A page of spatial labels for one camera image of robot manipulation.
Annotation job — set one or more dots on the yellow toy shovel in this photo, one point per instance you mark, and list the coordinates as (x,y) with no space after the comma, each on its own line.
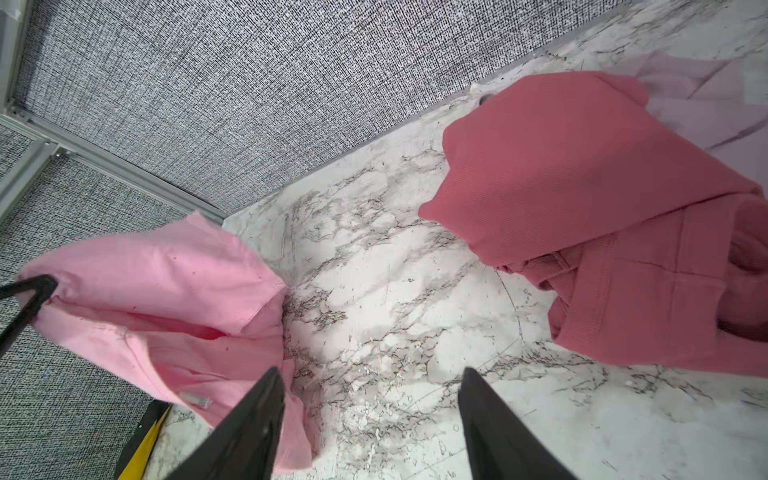
(136,454)

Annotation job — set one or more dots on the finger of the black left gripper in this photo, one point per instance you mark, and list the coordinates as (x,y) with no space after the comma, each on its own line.
(36,290)

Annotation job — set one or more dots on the light pink cloth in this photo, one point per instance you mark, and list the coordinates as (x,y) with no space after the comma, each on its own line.
(187,312)

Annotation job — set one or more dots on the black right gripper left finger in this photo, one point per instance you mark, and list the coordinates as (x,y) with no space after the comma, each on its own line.
(244,445)

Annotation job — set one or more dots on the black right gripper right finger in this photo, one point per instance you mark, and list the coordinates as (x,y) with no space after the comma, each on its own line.
(498,444)

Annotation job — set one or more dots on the pale mauve cloth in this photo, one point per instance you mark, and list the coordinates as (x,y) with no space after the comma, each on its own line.
(703,101)

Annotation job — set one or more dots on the dark pink cloth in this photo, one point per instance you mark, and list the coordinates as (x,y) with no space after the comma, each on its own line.
(655,250)

